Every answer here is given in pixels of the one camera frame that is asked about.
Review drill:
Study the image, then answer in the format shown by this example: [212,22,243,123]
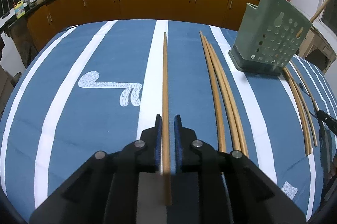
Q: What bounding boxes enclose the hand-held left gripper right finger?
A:
[174,114,307,224]

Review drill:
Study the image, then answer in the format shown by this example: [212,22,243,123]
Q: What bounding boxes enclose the orange base cabinets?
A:
[26,0,261,51]

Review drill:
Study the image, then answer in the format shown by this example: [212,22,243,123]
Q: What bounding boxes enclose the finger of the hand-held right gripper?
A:
[317,110,337,135]

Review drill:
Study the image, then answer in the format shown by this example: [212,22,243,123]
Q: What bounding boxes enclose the cardboard box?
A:
[0,66,19,109]

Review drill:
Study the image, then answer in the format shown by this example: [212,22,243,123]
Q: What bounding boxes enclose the yellow detergent bottle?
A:
[14,1,25,19]

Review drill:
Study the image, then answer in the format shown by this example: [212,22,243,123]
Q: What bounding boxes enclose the green perforated chopstick holder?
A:
[228,0,313,77]

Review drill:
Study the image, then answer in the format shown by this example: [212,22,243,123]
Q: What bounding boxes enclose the blue white striped tablecloth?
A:
[0,19,335,224]

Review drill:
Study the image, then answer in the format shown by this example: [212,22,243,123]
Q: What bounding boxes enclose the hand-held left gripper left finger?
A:
[29,114,162,224]

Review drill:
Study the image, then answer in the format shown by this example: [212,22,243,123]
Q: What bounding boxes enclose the wooden furniture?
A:
[297,27,333,74]

